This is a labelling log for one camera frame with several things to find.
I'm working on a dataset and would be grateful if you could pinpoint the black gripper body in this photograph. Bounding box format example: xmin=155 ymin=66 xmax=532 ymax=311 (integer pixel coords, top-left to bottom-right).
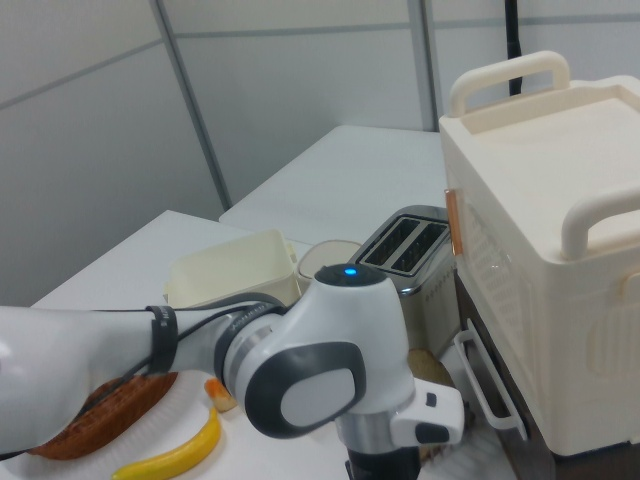
xmin=344 ymin=443 xmax=422 ymax=480

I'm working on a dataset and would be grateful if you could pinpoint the brown bread slice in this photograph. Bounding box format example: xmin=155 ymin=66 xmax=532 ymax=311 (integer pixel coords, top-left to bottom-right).
xmin=407 ymin=348 xmax=457 ymax=390

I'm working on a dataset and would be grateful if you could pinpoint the orange glazed bread bun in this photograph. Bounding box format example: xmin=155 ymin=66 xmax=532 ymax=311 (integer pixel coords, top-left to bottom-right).
xmin=205 ymin=377 xmax=237 ymax=413

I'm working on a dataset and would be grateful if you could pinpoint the silver two-slot toaster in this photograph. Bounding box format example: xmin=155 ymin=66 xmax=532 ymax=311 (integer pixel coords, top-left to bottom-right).
xmin=348 ymin=204 xmax=460 ymax=357

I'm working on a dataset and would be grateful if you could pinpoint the yellow banana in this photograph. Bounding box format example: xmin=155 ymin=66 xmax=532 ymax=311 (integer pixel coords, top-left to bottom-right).
xmin=110 ymin=407 xmax=224 ymax=480

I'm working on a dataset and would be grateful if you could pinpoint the cream rectangular plastic box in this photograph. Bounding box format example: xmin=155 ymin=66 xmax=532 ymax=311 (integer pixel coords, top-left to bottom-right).
xmin=162 ymin=229 xmax=301 ymax=310

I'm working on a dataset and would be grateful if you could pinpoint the brown wicker basket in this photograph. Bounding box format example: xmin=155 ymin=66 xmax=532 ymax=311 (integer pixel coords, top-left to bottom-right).
xmin=27 ymin=371 xmax=180 ymax=460

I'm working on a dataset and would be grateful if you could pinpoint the large cream toy cabinet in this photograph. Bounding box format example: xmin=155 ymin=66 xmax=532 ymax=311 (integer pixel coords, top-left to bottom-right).
xmin=438 ymin=49 xmax=640 ymax=480

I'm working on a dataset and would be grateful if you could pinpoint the black pole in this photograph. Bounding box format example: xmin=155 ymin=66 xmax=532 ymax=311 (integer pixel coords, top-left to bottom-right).
xmin=502 ymin=0 xmax=526 ymax=96

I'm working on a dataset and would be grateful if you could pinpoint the white drawer handle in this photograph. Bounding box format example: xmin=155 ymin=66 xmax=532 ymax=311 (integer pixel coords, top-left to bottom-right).
xmin=453 ymin=330 xmax=529 ymax=441

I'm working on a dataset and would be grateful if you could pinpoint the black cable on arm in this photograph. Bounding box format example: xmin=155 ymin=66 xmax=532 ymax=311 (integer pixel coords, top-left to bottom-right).
xmin=74 ymin=293 xmax=294 ymax=419

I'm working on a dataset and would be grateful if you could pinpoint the copper door handle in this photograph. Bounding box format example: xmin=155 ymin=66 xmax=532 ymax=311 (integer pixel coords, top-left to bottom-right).
xmin=443 ymin=188 xmax=465 ymax=256

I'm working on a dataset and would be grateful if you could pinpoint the black strap on arm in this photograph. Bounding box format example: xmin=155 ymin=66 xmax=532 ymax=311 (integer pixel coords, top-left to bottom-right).
xmin=143 ymin=303 xmax=180 ymax=375

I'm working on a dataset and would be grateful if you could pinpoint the grey partition post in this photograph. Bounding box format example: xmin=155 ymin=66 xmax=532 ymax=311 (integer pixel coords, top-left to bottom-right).
xmin=410 ymin=0 xmax=445 ymax=133
xmin=148 ymin=0 xmax=235 ymax=212

